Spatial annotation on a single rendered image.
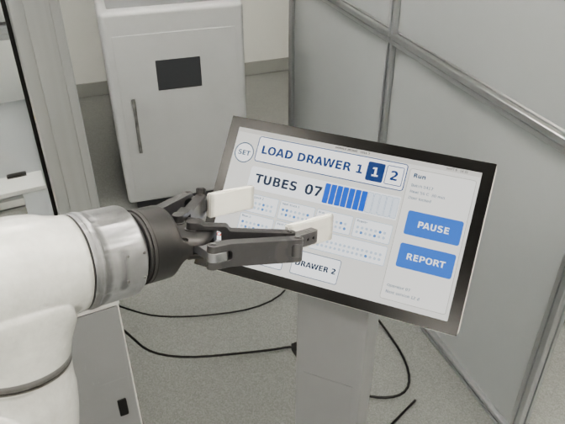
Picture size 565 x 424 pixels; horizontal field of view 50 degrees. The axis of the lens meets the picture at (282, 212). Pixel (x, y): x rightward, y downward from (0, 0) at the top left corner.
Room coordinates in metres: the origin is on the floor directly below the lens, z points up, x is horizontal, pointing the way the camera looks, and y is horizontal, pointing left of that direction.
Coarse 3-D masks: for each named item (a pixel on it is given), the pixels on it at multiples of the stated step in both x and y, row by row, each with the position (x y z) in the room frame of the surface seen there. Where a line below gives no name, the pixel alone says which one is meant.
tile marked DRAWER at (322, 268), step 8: (304, 256) 0.91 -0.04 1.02; (312, 256) 0.90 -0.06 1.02; (320, 256) 0.90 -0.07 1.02; (296, 264) 0.90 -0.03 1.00; (304, 264) 0.90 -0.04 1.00; (312, 264) 0.89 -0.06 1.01; (320, 264) 0.89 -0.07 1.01; (328, 264) 0.89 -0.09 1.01; (336, 264) 0.88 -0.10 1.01; (288, 272) 0.89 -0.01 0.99; (296, 272) 0.89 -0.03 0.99; (304, 272) 0.89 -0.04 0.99; (312, 272) 0.88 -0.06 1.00; (320, 272) 0.88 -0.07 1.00; (328, 272) 0.88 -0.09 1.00; (336, 272) 0.87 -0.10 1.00; (320, 280) 0.87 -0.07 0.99; (328, 280) 0.87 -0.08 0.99; (336, 280) 0.86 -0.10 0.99
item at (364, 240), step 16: (256, 208) 0.99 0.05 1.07; (272, 208) 0.99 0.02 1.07; (288, 208) 0.98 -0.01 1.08; (304, 208) 0.97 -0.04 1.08; (320, 208) 0.96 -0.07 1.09; (240, 224) 0.98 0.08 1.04; (256, 224) 0.97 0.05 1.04; (272, 224) 0.96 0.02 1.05; (336, 224) 0.93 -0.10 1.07; (352, 224) 0.93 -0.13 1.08; (368, 224) 0.92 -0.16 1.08; (384, 224) 0.91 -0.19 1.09; (336, 240) 0.91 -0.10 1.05; (352, 240) 0.91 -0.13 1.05; (368, 240) 0.90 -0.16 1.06; (384, 240) 0.89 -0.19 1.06; (352, 256) 0.89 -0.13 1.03; (368, 256) 0.88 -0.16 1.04; (384, 256) 0.87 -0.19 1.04
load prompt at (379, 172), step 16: (272, 144) 1.07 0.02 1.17; (288, 144) 1.06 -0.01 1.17; (256, 160) 1.06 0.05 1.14; (272, 160) 1.05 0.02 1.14; (288, 160) 1.04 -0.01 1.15; (304, 160) 1.03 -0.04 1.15; (320, 160) 1.02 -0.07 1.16; (336, 160) 1.02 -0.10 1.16; (352, 160) 1.01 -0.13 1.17; (368, 160) 1.00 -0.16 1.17; (384, 160) 0.99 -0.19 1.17; (336, 176) 0.99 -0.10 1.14; (352, 176) 0.99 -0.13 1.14; (368, 176) 0.98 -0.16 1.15; (384, 176) 0.97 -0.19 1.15; (400, 176) 0.96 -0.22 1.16
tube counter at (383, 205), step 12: (312, 180) 1.00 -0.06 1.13; (312, 192) 0.99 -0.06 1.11; (324, 192) 0.98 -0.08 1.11; (336, 192) 0.97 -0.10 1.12; (348, 192) 0.97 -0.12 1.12; (360, 192) 0.96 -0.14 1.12; (372, 192) 0.96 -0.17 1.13; (336, 204) 0.96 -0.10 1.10; (348, 204) 0.95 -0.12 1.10; (360, 204) 0.95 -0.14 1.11; (372, 204) 0.94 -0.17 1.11; (384, 204) 0.94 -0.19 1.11; (396, 204) 0.93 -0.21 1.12; (384, 216) 0.92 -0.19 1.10; (396, 216) 0.92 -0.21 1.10
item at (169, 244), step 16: (144, 208) 0.50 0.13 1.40; (160, 208) 0.50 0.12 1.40; (144, 224) 0.47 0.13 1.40; (160, 224) 0.47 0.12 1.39; (176, 224) 0.48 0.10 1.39; (160, 240) 0.46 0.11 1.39; (176, 240) 0.47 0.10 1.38; (192, 240) 0.48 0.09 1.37; (208, 240) 0.49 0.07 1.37; (160, 256) 0.45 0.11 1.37; (176, 256) 0.46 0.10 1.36; (192, 256) 0.47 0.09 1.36; (160, 272) 0.45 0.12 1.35; (176, 272) 0.46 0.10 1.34
